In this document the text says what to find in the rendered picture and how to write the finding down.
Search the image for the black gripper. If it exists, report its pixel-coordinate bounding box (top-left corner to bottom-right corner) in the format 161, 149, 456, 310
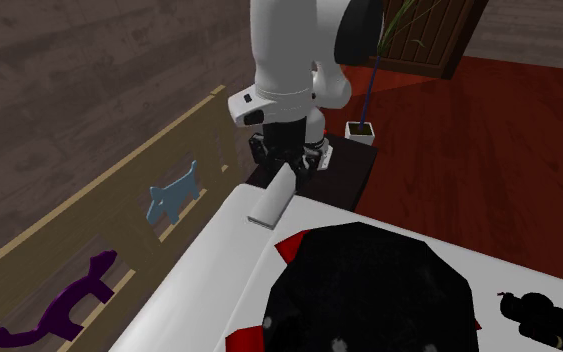
248, 116, 323, 184

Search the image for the white rectangular bar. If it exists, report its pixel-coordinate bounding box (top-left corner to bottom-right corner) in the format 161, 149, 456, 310
247, 162, 295, 231

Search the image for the dark robot stand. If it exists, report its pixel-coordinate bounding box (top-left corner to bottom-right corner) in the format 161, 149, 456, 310
245, 133, 380, 214

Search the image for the plant in white pot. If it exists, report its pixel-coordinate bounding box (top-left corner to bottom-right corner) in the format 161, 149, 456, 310
343, 0, 439, 147

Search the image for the white bed with wooden headboard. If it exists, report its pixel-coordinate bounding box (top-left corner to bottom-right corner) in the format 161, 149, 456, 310
0, 84, 563, 352

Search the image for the black figure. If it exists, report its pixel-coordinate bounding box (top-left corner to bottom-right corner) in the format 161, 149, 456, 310
497, 290, 563, 352

